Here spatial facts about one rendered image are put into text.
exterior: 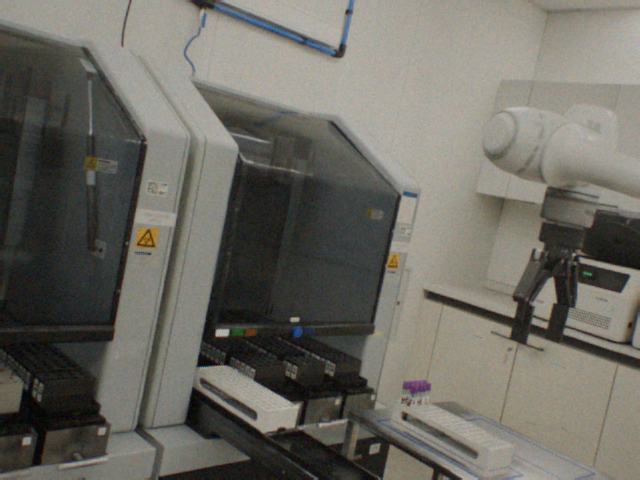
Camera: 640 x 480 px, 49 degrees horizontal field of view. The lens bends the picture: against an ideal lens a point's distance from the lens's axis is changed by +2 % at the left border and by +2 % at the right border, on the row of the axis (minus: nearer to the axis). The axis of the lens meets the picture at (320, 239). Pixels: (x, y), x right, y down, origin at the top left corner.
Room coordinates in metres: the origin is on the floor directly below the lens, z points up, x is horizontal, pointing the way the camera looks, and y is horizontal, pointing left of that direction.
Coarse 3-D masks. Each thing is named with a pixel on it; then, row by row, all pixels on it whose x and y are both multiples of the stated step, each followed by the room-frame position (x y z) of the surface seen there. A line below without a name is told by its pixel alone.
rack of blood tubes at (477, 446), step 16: (416, 416) 1.67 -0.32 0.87; (432, 416) 1.67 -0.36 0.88; (448, 416) 1.69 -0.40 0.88; (432, 432) 1.67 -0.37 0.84; (448, 432) 1.60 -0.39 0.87; (464, 432) 1.60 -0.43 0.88; (480, 432) 1.62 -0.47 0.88; (448, 448) 1.59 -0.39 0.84; (464, 448) 1.65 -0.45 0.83; (480, 448) 1.53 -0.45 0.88; (496, 448) 1.53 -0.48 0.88; (512, 448) 1.57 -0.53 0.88; (464, 464) 1.56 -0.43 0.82; (480, 464) 1.52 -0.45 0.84; (496, 464) 1.53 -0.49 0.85
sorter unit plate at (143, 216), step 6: (138, 210) 1.50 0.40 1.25; (144, 210) 1.51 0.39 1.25; (150, 210) 1.52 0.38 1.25; (138, 216) 1.50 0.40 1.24; (144, 216) 1.51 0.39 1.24; (150, 216) 1.52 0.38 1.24; (156, 216) 1.53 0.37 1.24; (162, 216) 1.54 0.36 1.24; (168, 216) 1.55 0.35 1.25; (174, 216) 1.56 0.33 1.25; (138, 222) 1.50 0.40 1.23; (144, 222) 1.51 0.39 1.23; (150, 222) 1.52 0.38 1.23; (156, 222) 1.53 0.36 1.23; (162, 222) 1.54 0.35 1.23; (168, 222) 1.55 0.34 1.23; (174, 222) 1.56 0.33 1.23
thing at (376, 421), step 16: (352, 416) 1.74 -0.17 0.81; (368, 416) 1.75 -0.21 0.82; (384, 416) 1.78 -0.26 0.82; (464, 416) 1.92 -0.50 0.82; (480, 416) 1.96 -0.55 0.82; (352, 432) 1.74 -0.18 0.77; (384, 432) 1.66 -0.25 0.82; (400, 432) 1.68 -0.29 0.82; (496, 432) 1.84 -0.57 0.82; (512, 432) 1.87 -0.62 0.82; (352, 448) 1.75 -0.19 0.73; (400, 448) 1.62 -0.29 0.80; (416, 448) 1.60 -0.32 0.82; (432, 448) 1.62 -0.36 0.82; (528, 448) 1.77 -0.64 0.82; (544, 448) 1.80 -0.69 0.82; (432, 464) 1.54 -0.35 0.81; (448, 464) 1.54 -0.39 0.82; (512, 464) 1.63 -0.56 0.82; (528, 464) 1.65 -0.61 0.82; (544, 464) 1.68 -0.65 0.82; (560, 464) 1.70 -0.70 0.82; (576, 464) 1.73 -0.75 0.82
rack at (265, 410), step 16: (208, 368) 1.73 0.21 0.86; (224, 368) 1.76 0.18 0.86; (208, 384) 1.72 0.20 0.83; (224, 384) 1.63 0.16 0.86; (240, 384) 1.67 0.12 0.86; (256, 384) 1.68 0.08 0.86; (224, 400) 1.67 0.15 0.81; (240, 400) 1.58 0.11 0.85; (256, 400) 1.57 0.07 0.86; (272, 400) 1.60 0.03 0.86; (240, 416) 1.57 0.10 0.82; (256, 416) 1.62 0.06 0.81; (272, 416) 1.52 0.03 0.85; (288, 416) 1.55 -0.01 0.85
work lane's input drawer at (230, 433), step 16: (192, 400) 1.68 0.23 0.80; (208, 400) 1.65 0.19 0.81; (192, 416) 1.67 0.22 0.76; (208, 416) 1.62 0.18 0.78; (224, 416) 1.59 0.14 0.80; (224, 432) 1.57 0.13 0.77; (240, 432) 1.53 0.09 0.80; (256, 432) 1.51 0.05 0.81; (272, 432) 1.52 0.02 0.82; (288, 432) 1.54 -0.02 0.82; (304, 432) 1.56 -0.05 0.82; (240, 448) 1.53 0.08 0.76; (256, 448) 1.49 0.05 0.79; (272, 448) 1.46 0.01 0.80; (288, 448) 1.48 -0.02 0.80; (304, 448) 1.50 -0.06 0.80; (320, 448) 1.52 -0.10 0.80; (272, 464) 1.45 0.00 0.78; (288, 464) 1.41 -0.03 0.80; (304, 464) 1.40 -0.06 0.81; (320, 464) 1.43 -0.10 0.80; (336, 464) 1.45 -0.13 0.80; (352, 464) 1.44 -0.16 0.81
